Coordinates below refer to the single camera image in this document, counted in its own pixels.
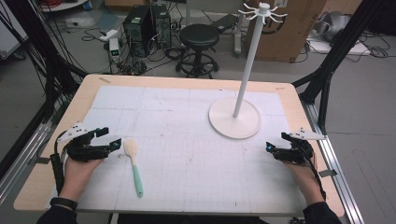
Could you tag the white power strip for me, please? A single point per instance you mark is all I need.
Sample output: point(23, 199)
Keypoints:
point(108, 34)

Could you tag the white flat board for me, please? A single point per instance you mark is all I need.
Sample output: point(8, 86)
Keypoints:
point(330, 48)

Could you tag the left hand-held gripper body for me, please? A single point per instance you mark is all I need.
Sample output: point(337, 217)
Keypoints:
point(81, 149)

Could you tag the grey plastic bag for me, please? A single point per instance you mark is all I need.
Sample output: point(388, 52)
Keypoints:
point(333, 25)

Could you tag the black wristband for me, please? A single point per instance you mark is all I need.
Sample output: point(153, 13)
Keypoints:
point(63, 202)

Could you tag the person's right hand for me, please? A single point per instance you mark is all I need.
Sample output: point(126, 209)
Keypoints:
point(303, 179)

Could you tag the slim black computer tower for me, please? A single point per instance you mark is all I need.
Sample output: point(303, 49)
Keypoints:
point(162, 25)

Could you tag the black round stool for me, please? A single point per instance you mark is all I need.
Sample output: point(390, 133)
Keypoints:
point(199, 36)

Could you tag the person's left hand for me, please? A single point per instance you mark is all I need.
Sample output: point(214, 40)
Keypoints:
point(77, 174)

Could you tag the flat black case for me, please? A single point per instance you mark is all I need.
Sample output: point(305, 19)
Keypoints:
point(224, 22)

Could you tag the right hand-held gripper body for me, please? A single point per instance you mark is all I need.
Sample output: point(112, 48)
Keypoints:
point(295, 152)

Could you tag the aluminium rail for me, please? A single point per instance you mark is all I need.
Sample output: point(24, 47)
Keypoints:
point(336, 174)
point(21, 165)

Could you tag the white grid mat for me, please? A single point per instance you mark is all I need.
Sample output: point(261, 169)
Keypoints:
point(186, 155)

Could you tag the black metal frame struts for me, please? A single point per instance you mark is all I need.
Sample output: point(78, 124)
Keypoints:
point(336, 53)

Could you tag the brown cardboard box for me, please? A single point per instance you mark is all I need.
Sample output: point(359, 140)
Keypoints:
point(292, 40)

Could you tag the white device with green light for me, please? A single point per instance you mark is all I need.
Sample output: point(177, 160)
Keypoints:
point(114, 49)

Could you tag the white round table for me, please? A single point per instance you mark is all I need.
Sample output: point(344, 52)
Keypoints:
point(62, 5)

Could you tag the white hook stand rack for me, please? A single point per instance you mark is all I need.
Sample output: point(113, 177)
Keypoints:
point(246, 77)

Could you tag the large black computer tower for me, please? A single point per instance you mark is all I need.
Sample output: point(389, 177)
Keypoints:
point(138, 31)

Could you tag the wooden table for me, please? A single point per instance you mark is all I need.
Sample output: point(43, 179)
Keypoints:
point(90, 81)

